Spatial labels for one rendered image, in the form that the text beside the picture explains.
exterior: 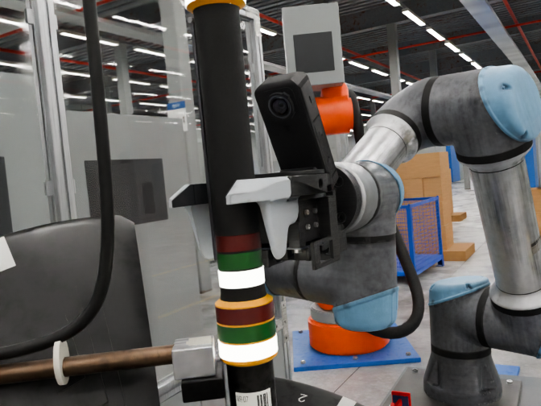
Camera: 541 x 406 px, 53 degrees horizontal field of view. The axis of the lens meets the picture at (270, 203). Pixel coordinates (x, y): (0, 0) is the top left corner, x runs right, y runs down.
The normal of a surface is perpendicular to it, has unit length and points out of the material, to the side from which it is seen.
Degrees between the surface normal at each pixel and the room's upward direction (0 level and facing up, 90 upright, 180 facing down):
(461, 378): 73
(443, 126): 118
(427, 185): 90
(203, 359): 90
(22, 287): 54
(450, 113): 98
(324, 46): 90
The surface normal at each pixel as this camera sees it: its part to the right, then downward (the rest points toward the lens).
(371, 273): 0.05, 0.06
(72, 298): 0.16, -0.60
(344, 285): -0.69, 0.07
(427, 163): -0.51, 0.09
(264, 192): 0.73, -0.03
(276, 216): 0.92, -0.06
